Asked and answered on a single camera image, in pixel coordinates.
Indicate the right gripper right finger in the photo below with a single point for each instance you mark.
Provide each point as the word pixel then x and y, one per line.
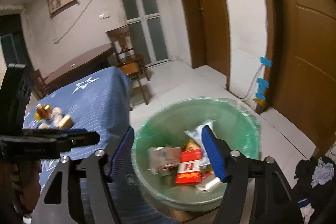
pixel 219 155

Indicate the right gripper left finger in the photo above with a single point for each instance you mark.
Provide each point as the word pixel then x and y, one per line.
pixel 119 154

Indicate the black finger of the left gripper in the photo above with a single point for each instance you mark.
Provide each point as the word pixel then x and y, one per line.
pixel 82 137

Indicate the red white cigarette box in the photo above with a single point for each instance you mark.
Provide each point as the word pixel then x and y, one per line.
pixel 189 171

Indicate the white medicine box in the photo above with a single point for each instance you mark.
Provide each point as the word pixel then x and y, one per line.
pixel 163 158

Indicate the green lined trash bin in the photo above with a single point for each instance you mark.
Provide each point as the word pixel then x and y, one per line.
pixel 180 125

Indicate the left hand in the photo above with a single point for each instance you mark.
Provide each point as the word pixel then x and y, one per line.
pixel 20 183

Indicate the gold small box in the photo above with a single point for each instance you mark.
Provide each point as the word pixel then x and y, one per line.
pixel 66 122

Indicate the yellow crumpled wrapper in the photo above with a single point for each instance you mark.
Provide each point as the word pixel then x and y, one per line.
pixel 43 112

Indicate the wooden chair left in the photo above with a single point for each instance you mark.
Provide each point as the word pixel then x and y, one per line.
pixel 39 87

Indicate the wooden chair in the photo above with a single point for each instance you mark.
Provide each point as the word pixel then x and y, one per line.
pixel 130 62
pixel 39 87

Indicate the dark wooden dining table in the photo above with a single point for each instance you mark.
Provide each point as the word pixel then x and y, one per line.
pixel 79 67

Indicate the wooden chair right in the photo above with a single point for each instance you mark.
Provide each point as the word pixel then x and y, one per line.
pixel 130 62

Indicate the pile of dark clothes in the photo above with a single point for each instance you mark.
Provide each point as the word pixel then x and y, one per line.
pixel 314 190

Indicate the dark window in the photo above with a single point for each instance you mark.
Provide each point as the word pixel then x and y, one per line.
pixel 13 42

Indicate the white glass double door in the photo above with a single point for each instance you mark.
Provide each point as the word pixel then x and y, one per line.
pixel 144 20

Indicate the wall light switch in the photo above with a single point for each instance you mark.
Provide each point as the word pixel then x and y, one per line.
pixel 104 16

